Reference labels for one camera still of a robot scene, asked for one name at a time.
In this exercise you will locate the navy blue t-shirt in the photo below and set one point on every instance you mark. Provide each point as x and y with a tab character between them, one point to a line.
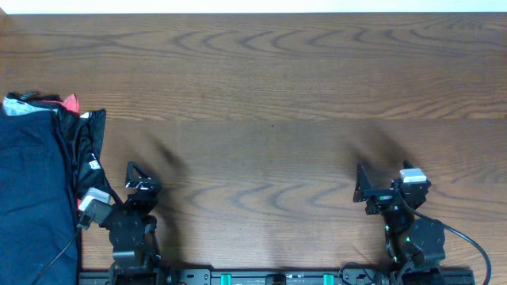
38	211

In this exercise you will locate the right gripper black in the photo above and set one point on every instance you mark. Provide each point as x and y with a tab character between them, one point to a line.
381	199

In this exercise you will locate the white grey garment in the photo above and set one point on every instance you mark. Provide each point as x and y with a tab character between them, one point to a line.
14	107

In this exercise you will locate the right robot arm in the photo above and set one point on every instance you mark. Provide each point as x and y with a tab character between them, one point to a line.
415	244

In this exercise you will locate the black patterned garment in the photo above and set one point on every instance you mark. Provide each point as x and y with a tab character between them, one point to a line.
83	135

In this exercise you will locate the red garment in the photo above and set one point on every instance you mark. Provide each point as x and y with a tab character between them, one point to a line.
70	103

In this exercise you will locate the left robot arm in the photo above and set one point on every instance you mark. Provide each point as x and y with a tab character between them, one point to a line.
132	228

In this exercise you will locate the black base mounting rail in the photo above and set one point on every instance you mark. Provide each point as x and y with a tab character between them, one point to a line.
202	276

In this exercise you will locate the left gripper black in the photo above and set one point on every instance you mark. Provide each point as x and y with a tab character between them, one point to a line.
149	202

